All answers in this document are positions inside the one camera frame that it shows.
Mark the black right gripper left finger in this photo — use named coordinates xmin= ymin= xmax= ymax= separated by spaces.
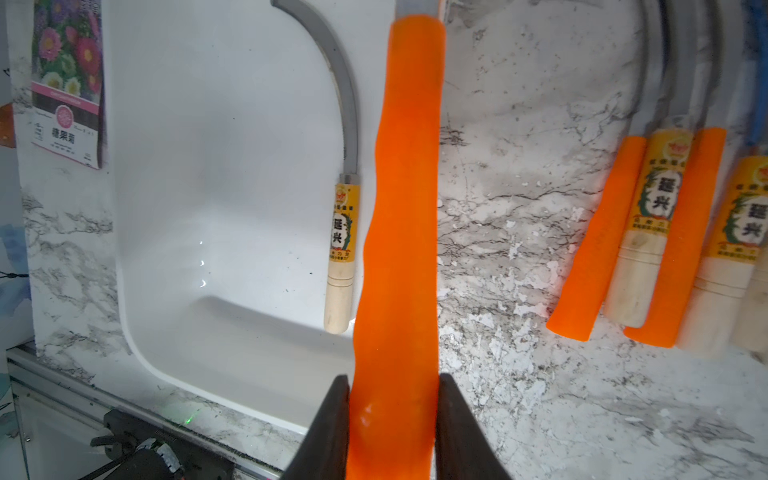
xmin=281 ymin=375 xmax=350 ymax=480

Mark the white plastic storage tray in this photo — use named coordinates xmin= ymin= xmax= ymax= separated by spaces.
xmin=98 ymin=0 xmax=397 ymax=436

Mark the flower seed packet on table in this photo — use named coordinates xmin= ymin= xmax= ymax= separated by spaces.
xmin=31 ymin=0 xmax=104 ymax=170

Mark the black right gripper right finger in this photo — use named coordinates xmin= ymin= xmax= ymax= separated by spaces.
xmin=435 ymin=373 xmax=512 ymax=480

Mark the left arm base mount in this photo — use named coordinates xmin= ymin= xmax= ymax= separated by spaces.
xmin=84 ymin=409 xmax=234 ymax=480

